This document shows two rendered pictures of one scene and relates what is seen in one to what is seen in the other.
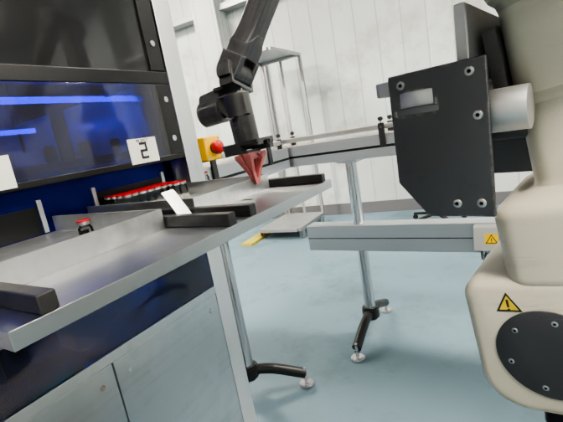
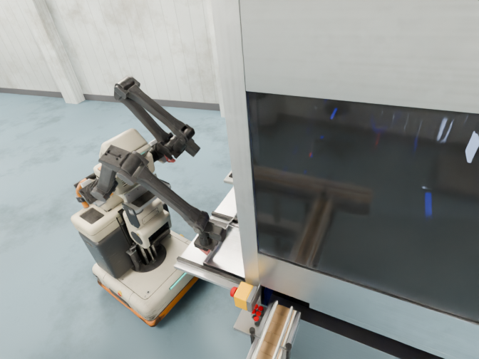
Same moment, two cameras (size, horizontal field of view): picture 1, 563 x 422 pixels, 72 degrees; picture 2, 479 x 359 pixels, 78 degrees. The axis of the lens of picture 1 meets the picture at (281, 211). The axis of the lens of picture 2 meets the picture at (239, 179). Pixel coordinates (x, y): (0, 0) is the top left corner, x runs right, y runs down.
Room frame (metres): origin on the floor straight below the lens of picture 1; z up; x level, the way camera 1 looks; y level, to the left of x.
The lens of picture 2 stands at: (1.84, 0.18, 2.06)
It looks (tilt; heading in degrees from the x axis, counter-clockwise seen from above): 37 degrees down; 177
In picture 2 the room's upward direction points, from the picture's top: 6 degrees counter-clockwise
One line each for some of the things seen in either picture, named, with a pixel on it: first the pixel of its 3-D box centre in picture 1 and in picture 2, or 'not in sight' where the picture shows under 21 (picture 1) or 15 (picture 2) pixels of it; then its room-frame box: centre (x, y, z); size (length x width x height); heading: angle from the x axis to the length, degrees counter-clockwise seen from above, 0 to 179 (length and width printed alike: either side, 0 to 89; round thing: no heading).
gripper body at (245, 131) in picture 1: (245, 132); (205, 238); (0.89, 0.05, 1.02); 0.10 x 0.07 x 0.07; 58
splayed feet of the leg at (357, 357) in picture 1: (371, 319); not in sight; (1.69, -0.33, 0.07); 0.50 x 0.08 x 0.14; 147
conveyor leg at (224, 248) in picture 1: (231, 290); not in sight; (1.39, 0.24, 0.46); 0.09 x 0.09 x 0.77; 57
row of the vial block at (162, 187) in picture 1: (154, 196); not in sight; (0.96, 0.31, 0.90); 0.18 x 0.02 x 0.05; 147
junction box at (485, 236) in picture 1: (492, 237); not in sight; (1.35, -0.75, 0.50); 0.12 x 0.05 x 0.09; 57
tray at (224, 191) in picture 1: (180, 197); (246, 254); (0.92, 0.23, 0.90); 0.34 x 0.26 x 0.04; 57
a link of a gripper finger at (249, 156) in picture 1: (248, 164); not in sight; (0.89, 0.06, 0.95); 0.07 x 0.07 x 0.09; 58
